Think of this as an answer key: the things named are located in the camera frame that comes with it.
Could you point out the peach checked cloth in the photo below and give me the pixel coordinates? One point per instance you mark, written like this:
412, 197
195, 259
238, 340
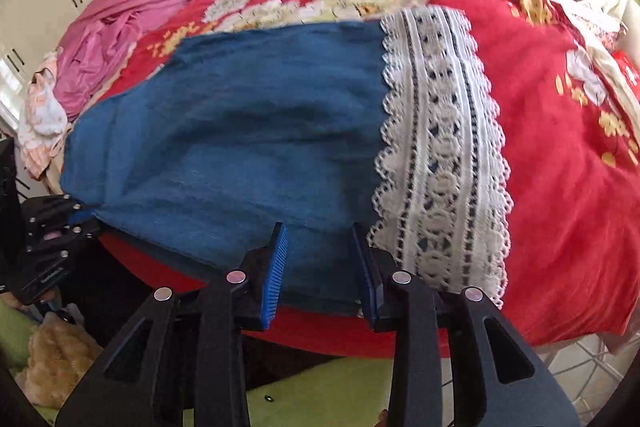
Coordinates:
42, 117

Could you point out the pale floral cloth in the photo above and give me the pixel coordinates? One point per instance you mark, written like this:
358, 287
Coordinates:
595, 19

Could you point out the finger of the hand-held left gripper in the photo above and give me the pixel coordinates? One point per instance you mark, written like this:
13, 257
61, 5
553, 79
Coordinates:
70, 239
55, 209

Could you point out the person's lime green garment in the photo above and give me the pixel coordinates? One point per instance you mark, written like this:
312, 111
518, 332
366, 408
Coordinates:
310, 392

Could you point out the tan fuzzy cloth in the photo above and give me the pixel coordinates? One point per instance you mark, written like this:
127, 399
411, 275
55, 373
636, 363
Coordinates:
55, 352

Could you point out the blue denim pants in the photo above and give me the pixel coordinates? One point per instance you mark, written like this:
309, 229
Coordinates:
225, 132

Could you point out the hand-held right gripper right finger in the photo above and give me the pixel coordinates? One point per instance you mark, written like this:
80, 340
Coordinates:
364, 277

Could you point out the red floral blanket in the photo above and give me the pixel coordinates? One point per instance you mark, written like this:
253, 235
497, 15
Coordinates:
550, 207

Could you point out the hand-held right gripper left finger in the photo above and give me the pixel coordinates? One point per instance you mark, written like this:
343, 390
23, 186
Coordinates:
274, 277

